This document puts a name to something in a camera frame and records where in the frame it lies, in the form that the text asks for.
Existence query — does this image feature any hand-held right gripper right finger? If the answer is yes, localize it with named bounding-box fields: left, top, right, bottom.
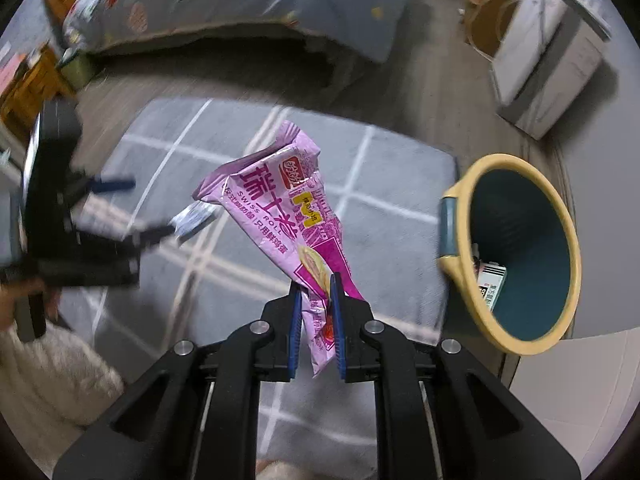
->
left=328, top=272, right=582, bottom=480

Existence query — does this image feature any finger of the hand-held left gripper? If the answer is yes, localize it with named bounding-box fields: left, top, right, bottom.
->
left=89, top=175, right=137, bottom=195
left=120, top=224, right=176, bottom=252

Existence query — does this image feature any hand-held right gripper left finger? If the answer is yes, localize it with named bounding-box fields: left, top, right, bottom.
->
left=52, top=280, right=305, bottom=480

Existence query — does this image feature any small blue wrapper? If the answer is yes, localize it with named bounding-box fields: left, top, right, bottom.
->
left=171, top=204, right=224, bottom=239

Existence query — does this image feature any pink snack wrapper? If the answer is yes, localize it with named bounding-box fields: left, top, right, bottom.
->
left=193, top=120, right=369, bottom=379

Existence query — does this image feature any white and green medicine box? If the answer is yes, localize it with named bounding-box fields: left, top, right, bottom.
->
left=472, top=259, right=507, bottom=314

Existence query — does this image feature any teal bin with yellow rim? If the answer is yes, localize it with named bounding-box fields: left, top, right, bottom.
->
left=438, top=153, right=584, bottom=357

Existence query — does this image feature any person's left forearm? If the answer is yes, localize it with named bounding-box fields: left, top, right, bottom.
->
left=0, top=327, right=126, bottom=430

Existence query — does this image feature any person's left hand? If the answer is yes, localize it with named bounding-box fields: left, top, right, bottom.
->
left=0, top=278, right=61, bottom=322

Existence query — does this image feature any grey checked mat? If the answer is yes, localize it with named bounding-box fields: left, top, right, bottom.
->
left=59, top=97, right=462, bottom=472

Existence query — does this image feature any grey bed base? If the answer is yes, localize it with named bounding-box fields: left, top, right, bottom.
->
left=90, top=20, right=362, bottom=88

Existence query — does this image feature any bed with cartoon quilt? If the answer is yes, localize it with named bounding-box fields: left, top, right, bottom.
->
left=62, top=0, right=417, bottom=64

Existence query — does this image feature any white cabinet door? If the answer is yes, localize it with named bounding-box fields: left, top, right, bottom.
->
left=514, top=326, right=640, bottom=472

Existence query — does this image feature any white air purifier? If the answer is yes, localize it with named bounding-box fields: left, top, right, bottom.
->
left=491, top=0, right=614, bottom=142

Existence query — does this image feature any wooden cabinet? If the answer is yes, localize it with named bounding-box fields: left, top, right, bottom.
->
left=464, top=0, right=524, bottom=59

